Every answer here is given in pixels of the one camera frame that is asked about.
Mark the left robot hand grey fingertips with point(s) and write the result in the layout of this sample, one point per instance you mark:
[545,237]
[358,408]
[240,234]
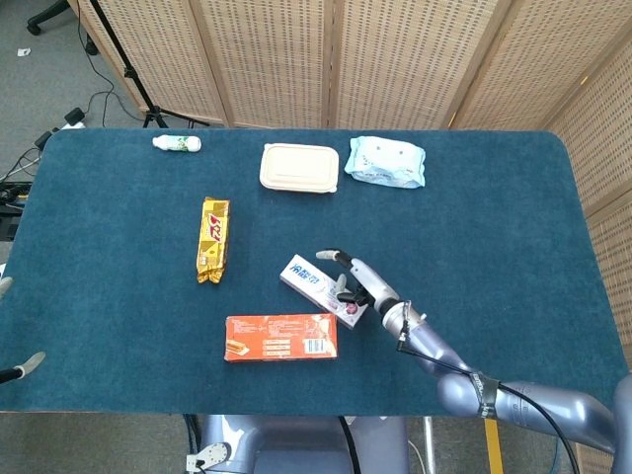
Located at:
[24,364]

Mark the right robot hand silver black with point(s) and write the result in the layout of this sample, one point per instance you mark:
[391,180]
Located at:
[365,284]

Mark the white toothpaste box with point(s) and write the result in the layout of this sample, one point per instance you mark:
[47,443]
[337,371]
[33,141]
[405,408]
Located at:
[316,286]

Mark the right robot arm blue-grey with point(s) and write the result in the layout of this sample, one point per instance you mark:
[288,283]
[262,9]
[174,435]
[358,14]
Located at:
[494,380]

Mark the orange cracker box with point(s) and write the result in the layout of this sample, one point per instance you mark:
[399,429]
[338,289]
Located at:
[281,338]

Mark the beige lidded lunch box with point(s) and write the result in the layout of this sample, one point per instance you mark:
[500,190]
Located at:
[299,167]

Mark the dark blue table mat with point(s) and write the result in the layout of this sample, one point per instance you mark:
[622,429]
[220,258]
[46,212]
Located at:
[345,222]

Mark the light blue wet wipes pack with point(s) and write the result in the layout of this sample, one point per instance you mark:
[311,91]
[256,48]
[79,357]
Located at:
[385,162]

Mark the black equipment on floor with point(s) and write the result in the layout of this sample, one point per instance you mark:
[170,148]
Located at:
[12,207]

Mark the gold wrapped biscuit pack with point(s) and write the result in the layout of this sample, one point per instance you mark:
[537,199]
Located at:
[213,239]

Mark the silver table leg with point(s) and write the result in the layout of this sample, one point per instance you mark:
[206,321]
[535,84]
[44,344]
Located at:
[428,444]

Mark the blue-grey robot torso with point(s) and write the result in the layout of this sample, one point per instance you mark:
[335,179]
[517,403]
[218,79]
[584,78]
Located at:
[296,444]

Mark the woven wooden folding screen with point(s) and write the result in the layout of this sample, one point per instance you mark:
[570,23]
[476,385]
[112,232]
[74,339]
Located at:
[395,59]

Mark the small white green bottle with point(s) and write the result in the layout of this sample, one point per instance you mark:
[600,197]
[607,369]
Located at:
[177,143]

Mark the black power adapter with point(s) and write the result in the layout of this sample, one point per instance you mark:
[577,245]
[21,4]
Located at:
[74,116]

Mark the white paper scrap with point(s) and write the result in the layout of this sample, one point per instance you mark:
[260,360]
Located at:
[23,51]

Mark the black tripod stand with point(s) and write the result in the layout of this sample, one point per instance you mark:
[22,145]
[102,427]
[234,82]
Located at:
[129,69]

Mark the black office chair base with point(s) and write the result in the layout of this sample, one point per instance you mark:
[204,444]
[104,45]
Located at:
[47,17]

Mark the white metal bracket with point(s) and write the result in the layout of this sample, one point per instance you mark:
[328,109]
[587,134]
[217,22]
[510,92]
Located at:
[208,456]

